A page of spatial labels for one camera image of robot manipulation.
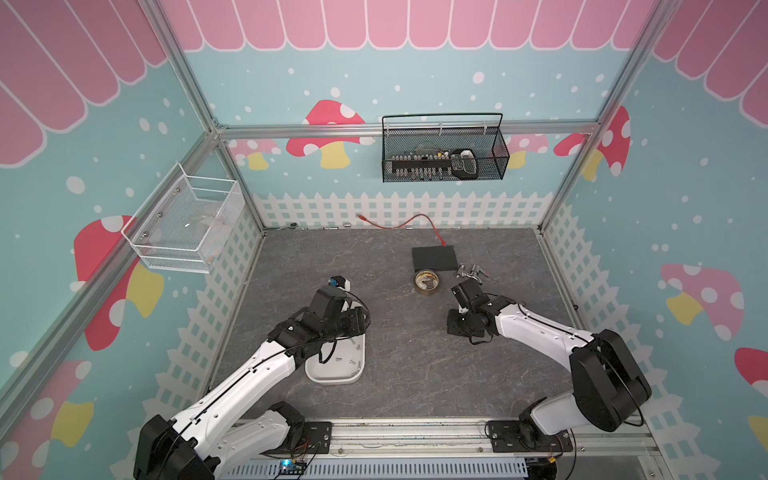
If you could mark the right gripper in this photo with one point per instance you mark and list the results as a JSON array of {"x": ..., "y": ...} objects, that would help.
[{"x": 451, "y": 324}]

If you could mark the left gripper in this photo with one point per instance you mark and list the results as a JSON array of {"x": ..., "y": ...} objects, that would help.
[{"x": 357, "y": 322}]

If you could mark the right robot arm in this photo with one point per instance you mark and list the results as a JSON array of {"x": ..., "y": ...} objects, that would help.
[{"x": 607, "y": 384}]

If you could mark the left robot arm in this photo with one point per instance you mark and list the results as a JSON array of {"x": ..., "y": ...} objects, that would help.
[{"x": 203, "y": 441}]

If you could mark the white plastic storage box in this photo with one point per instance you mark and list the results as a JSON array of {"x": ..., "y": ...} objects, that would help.
[{"x": 339, "y": 362}]

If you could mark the black flat square box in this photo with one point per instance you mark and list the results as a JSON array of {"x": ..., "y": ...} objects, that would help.
[{"x": 434, "y": 258}]

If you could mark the brown tape roll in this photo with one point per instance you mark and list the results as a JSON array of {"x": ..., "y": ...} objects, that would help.
[{"x": 426, "y": 282}]

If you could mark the small circuit board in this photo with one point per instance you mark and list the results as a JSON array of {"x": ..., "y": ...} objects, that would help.
[{"x": 292, "y": 468}]

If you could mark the black terminal strip in basket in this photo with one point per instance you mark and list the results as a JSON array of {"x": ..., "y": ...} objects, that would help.
[{"x": 425, "y": 167}]

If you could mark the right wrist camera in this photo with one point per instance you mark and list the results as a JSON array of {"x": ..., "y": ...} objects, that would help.
[{"x": 470, "y": 295}]

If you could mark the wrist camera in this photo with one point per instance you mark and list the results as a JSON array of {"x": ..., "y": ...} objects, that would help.
[
  {"x": 332, "y": 298},
  {"x": 470, "y": 295}
]

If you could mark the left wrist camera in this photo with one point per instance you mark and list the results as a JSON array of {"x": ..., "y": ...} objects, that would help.
[{"x": 332, "y": 298}]

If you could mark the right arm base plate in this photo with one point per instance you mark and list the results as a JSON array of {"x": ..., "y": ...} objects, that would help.
[{"x": 516, "y": 436}]

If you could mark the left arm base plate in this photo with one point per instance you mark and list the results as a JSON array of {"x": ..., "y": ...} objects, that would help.
[{"x": 308, "y": 437}]

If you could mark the aluminium front rail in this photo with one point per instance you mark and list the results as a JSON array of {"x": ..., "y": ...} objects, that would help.
[{"x": 435, "y": 437}]

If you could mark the black wire mesh basket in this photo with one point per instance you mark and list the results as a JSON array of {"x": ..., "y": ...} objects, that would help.
[{"x": 474, "y": 137}]

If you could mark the white wire mesh basket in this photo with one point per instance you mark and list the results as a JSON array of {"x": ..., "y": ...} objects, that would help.
[{"x": 186, "y": 223}]

